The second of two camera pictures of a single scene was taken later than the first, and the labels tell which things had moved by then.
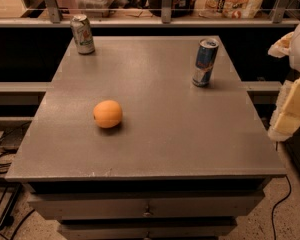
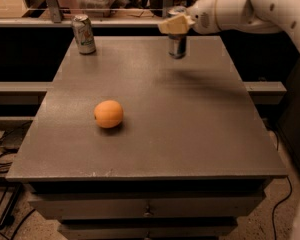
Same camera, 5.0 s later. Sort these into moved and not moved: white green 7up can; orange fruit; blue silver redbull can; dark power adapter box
Moved: blue silver redbull can
Not moved: dark power adapter box; white green 7up can; orange fruit
